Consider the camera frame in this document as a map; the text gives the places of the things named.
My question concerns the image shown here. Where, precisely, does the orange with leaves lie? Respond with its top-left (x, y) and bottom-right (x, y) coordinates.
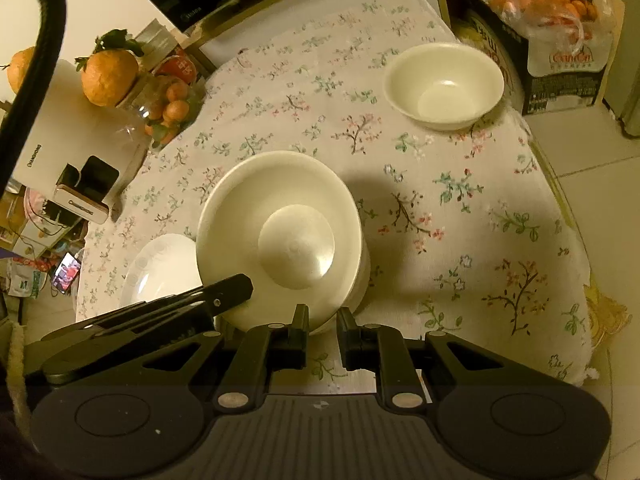
top-left (75, 29), bottom-right (146, 108)

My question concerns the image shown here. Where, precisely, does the plain white plate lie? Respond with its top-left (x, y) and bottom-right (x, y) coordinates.
top-left (119, 233), bottom-right (215, 319)

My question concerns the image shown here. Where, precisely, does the white air fryer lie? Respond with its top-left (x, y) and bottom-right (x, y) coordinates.
top-left (10, 59), bottom-right (147, 226)

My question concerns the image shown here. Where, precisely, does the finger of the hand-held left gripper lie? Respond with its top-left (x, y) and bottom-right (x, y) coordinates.
top-left (122, 273), bottom-right (254, 322)

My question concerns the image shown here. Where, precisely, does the dark carton with white label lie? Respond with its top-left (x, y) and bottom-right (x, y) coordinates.
top-left (469, 7), bottom-right (614, 117)

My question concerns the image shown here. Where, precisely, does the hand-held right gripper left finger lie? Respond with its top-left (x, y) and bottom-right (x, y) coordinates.
top-left (142, 303), bottom-right (310, 413)

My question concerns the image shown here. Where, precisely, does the lit smartphone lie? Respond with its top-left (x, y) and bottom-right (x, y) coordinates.
top-left (52, 252), bottom-right (82, 294)

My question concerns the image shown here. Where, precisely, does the red can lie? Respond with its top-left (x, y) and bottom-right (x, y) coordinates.
top-left (154, 55), bottom-right (197, 87)

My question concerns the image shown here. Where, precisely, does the glass jar of small oranges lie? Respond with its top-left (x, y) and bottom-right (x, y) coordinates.
top-left (117, 72), bottom-right (204, 149)

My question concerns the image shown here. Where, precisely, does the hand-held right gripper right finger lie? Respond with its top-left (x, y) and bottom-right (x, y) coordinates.
top-left (337, 307), bottom-right (507, 413)

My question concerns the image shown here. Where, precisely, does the plain orange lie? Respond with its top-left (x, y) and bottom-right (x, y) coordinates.
top-left (7, 46), bottom-right (39, 95)

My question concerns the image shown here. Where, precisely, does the cream bowl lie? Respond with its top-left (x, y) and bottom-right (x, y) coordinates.
top-left (195, 150), bottom-right (364, 333)

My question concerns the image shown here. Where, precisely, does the small white bowl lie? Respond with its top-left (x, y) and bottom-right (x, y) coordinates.
top-left (383, 42), bottom-right (505, 131)

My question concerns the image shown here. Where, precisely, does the plastic bag of oranges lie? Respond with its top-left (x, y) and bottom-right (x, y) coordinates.
top-left (487, 0), bottom-right (619, 45)

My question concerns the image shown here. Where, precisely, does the thick black cable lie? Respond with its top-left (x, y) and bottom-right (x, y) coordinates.
top-left (0, 0), bottom-right (69, 192)

